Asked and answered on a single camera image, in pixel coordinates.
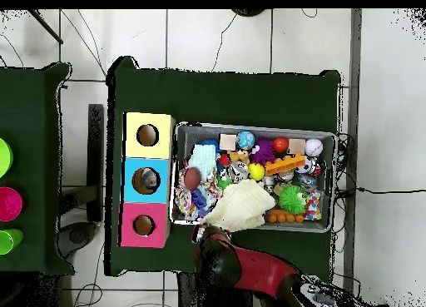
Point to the plain wooden block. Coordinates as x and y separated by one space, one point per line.
297 146

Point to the brown toy football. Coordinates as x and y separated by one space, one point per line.
192 179

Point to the blue white patterned ball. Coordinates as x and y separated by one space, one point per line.
246 140

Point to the white baseball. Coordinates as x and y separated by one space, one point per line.
314 147

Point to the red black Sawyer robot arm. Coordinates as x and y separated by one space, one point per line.
263 270

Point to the lime green plastic cup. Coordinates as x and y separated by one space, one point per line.
10 242
5 157

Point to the black slanted rod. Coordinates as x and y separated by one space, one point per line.
46 27

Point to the dark green table cloth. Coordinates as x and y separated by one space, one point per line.
233 97

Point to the shallow silver mesh bin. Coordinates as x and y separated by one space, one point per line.
199 130

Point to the smooth yellow ball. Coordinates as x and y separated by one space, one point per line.
256 172

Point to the green spiky ball with eyes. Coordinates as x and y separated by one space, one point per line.
292 200

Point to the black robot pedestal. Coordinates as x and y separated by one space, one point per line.
186 293

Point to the purple spiky ball with eyes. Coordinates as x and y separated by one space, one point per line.
263 152

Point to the red orange ball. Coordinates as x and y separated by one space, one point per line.
280 144

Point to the dark green side table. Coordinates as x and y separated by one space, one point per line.
30 104

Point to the wooden box with three holes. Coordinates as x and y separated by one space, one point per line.
133 150

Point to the black upright panel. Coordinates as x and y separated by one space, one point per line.
95 154

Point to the pink plastic cup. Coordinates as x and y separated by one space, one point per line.
10 204

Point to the cream knitted cloth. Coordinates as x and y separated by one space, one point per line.
239 204

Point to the orange toy building brick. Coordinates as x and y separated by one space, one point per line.
284 164

